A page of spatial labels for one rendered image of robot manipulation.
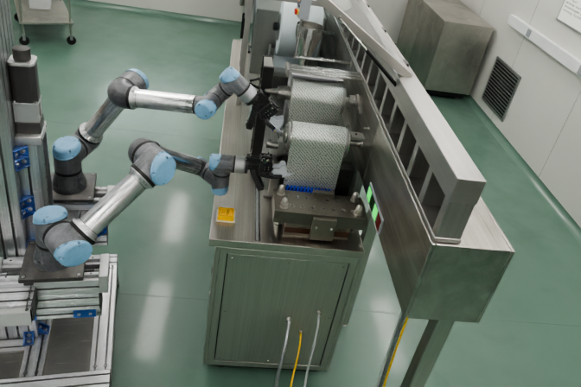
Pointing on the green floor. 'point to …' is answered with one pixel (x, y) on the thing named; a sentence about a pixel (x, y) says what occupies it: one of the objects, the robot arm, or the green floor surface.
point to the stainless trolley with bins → (38, 15)
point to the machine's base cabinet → (276, 307)
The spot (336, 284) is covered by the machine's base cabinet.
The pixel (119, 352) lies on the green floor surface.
